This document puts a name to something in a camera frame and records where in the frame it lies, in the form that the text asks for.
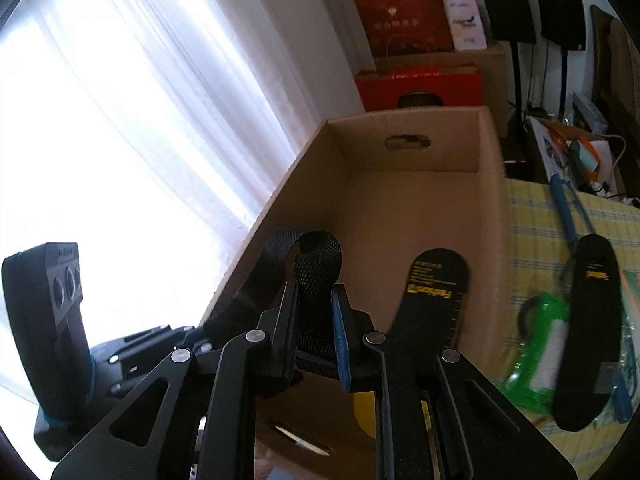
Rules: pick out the green plastic packet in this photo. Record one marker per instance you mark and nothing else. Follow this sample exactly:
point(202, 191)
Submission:
point(540, 350)

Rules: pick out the orange and grey device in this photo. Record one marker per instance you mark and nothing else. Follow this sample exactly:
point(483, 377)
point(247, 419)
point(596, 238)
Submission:
point(585, 160)

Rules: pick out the red gift box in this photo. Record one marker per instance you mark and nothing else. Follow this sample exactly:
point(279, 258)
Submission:
point(450, 87)

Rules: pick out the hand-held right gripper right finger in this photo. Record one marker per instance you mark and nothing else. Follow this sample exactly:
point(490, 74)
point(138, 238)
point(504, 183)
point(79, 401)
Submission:
point(342, 340)

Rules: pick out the red gift bag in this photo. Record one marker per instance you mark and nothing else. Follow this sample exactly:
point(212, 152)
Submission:
point(400, 20)

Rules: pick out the black insole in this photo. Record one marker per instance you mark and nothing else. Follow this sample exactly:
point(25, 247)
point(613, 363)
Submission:
point(435, 285)
point(585, 340)

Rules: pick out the cardboard box of clutter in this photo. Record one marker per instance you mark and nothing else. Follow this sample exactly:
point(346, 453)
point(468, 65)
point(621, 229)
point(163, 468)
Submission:
point(545, 145)

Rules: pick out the yellow checked tablecloth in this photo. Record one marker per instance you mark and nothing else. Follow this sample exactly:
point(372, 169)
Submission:
point(530, 240)

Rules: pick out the black panel on stand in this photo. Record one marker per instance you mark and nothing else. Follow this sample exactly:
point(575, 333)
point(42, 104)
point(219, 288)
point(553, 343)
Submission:
point(505, 5)
point(560, 15)

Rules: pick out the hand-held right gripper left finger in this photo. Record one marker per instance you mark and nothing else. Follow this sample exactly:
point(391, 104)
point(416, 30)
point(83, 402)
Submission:
point(282, 330)

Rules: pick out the white window curtain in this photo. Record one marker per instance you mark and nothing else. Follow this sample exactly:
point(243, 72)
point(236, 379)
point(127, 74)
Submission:
point(150, 110)

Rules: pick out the white printed bag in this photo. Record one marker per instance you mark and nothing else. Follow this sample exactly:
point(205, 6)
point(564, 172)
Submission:
point(465, 20)

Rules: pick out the brown sofa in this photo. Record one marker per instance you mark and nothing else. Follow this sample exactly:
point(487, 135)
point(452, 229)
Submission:
point(620, 60)

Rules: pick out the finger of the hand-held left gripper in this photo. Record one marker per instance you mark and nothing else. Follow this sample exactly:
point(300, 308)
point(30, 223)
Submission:
point(135, 375)
point(145, 342)

